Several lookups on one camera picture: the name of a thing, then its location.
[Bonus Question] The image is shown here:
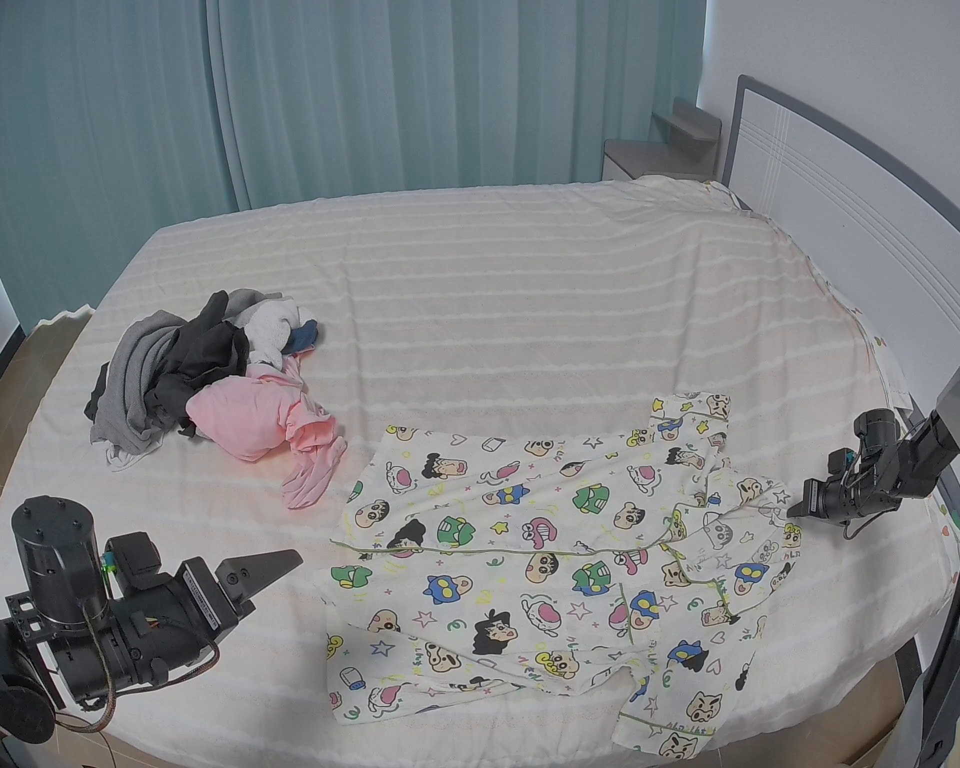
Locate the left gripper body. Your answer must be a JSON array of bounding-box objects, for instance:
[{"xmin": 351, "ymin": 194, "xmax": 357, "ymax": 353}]
[{"xmin": 108, "ymin": 558, "xmax": 258, "ymax": 685}]

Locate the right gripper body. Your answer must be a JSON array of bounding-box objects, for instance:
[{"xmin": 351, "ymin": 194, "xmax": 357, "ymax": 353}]
[{"xmin": 801, "ymin": 477, "xmax": 903, "ymax": 525}]

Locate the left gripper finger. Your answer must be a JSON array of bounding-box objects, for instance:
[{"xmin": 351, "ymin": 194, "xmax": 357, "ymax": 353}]
[{"xmin": 213, "ymin": 548, "xmax": 304, "ymax": 610}]

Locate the white printed pyjama top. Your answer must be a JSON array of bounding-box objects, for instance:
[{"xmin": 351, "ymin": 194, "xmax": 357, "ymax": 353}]
[{"xmin": 322, "ymin": 390, "xmax": 805, "ymax": 768}]

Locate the pile of clothes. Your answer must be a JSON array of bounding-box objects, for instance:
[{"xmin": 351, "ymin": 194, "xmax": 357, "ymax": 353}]
[{"xmin": 84, "ymin": 288, "xmax": 320, "ymax": 474}]

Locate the pink garment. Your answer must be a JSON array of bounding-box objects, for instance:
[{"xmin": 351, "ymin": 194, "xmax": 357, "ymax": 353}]
[{"xmin": 184, "ymin": 356, "xmax": 348, "ymax": 512}]

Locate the bed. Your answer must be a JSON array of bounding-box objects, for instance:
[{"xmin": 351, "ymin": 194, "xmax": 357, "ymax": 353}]
[{"xmin": 0, "ymin": 73, "xmax": 960, "ymax": 768}]

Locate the grey bedside table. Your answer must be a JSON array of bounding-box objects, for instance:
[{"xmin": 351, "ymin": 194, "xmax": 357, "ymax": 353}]
[{"xmin": 602, "ymin": 96, "xmax": 723, "ymax": 183}]

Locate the blue-green curtain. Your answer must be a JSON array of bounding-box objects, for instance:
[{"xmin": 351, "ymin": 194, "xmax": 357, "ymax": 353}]
[
  {"xmin": 206, "ymin": 0, "xmax": 710, "ymax": 217},
  {"xmin": 0, "ymin": 0, "xmax": 249, "ymax": 339}
]

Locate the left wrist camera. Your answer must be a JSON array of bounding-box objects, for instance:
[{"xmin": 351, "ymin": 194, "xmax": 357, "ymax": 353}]
[{"xmin": 103, "ymin": 531, "xmax": 165, "ymax": 595}]

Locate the black cable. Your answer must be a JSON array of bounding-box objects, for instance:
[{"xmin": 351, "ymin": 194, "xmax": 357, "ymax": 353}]
[{"xmin": 52, "ymin": 637, "xmax": 223, "ymax": 741}]

